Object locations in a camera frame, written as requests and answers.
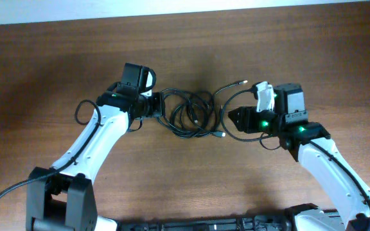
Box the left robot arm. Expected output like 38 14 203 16
25 63 164 230

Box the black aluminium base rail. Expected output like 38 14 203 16
98 209 362 231

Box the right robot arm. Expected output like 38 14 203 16
220 81 370 230

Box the thin black USB cable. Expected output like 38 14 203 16
178 80 249 129

